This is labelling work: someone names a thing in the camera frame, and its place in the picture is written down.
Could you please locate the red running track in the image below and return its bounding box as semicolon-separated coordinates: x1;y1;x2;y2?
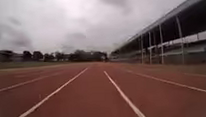
0;56;206;117

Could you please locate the row of dark trees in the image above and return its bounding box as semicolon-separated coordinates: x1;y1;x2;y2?
22;46;109;65

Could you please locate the grandstand building with roof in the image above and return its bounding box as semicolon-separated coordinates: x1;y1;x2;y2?
106;0;206;69

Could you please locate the green grass field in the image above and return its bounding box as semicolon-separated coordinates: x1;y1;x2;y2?
0;58;80;70

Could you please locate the low grey building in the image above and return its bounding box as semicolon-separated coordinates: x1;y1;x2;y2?
0;47;24;64

